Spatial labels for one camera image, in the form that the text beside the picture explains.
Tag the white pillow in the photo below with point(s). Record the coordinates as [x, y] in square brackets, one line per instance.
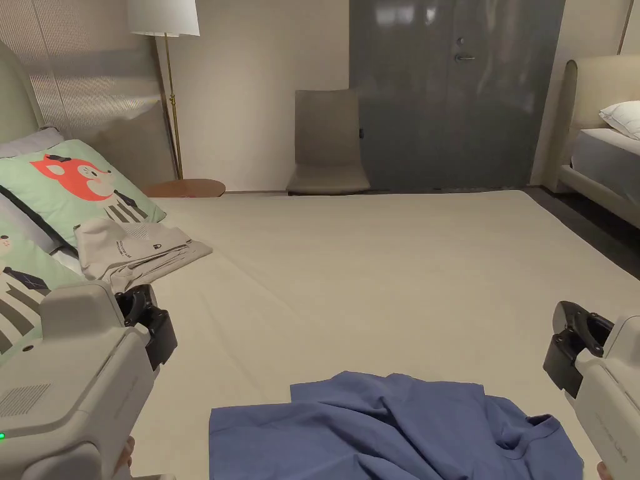
[622, 117]

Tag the bed with grey sheet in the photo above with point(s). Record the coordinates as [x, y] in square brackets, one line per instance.
[605, 165]

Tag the grey double door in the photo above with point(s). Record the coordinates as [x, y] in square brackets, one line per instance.
[440, 100]

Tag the floor lamp with white shade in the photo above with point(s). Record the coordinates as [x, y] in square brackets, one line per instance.
[165, 20]

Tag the blue shirt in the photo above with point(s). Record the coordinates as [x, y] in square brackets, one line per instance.
[375, 430]

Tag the person's left hand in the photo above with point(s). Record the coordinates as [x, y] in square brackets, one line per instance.
[128, 457]

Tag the cream padded headboard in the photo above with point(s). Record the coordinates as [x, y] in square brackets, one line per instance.
[587, 95]

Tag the person's right hand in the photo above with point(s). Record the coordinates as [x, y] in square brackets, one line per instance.
[602, 472]

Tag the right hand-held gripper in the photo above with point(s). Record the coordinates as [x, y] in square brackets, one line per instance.
[617, 400]

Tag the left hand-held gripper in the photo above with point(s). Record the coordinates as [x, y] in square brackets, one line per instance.
[75, 390]

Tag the padded beige headboard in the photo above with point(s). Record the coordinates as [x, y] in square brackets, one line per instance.
[15, 90]

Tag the grey pillow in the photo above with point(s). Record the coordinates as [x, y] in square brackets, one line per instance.
[30, 142]

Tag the bed with beige sheet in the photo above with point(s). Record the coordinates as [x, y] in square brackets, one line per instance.
[350, 275]

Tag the green fox print pillow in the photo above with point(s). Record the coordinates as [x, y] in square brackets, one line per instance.
[75, 175]

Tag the green cartoon animal pillow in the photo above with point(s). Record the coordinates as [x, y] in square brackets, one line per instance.
[25, 280]

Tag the folded beige cloth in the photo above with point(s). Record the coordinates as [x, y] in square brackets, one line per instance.
[140, 250]

